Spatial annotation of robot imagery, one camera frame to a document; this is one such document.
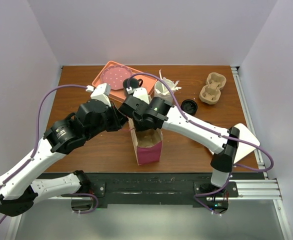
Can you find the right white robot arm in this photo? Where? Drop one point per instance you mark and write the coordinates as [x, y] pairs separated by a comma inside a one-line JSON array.
[[161, 114]]

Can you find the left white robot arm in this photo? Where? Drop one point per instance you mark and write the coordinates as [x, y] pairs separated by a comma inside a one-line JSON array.
[[21, 188]]

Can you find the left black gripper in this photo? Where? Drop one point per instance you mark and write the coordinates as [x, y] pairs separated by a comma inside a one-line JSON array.
[[119, 119]]

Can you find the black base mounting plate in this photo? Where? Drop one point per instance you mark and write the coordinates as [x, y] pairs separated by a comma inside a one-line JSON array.
[[156, 188]]

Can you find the pink polka dot plate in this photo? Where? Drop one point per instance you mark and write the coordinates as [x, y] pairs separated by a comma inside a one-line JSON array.
[[115, 75]]

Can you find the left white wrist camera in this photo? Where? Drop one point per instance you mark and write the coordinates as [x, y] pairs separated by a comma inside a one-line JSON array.
[[101, 92]]

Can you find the white cylindrical container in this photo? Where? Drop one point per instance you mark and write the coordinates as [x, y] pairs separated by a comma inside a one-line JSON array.
[[162, 92]]

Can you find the dark green mug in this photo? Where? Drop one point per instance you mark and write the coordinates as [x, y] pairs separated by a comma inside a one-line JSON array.
[[132, 82]]

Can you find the aluminium frame rail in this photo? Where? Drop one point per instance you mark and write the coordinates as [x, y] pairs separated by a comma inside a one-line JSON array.
[[240, 92]]

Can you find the brown cardboard cup carrier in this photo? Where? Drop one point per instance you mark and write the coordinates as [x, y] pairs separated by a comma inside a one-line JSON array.
[[211, 91], [146, 139]]

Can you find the cream and pink paper bag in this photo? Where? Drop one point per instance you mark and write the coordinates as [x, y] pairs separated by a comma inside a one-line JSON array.
[[146, 155]]

